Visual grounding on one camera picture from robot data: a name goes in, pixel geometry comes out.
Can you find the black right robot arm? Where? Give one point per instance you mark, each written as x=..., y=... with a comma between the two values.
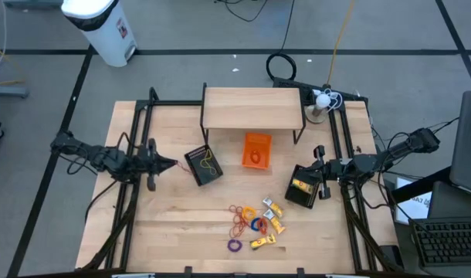
x=394, y=150

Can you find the grey monitor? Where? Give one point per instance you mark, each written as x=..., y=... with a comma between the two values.
x=469, y=146

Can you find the yellow crayon pack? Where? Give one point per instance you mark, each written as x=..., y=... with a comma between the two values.
x=263, y=241
x=277, y=224
x=302, y=185
x=274, y=208

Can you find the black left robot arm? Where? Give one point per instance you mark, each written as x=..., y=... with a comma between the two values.
x=104, y=158

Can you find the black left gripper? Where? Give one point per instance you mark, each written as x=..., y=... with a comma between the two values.
x=151, y=164

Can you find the grey furniture foot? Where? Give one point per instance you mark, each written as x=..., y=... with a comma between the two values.
x=7, y=92
x=31, y=4

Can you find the wooden shelf riser black frame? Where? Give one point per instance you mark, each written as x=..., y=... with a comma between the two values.
x=251, y=108

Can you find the yellow rubber band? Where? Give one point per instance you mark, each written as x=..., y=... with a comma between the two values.
x=201, y=163

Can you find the black table clamp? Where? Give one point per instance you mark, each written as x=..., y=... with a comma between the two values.
x=300, y=272
x=188, y=271

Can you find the black aluminium rig frame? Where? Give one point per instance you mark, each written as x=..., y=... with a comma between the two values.
x=173, y=102

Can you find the black computer keyboard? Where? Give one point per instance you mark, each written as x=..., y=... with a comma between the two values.
x=448, y=241

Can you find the orange plastic mesh basket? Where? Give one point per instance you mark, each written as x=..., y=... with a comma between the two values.
x=256, y=143

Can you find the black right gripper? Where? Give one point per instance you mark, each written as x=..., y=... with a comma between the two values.
x=336, y=170

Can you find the black side desk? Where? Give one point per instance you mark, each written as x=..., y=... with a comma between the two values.
x=403, y=239

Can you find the white trash bin black liner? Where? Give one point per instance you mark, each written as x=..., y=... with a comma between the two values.
x=100, y=31

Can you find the silver mounting plate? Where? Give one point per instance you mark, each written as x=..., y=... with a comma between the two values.
x=345, y=162

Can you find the white globe desk lamp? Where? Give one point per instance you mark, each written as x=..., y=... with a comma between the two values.
x=322, y=101

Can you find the smartphone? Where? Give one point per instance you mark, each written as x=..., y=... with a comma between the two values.
x=392, y=256

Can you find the black plastic mesh basket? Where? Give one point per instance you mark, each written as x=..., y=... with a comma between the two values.
x=197, y=170
x=297, y=199

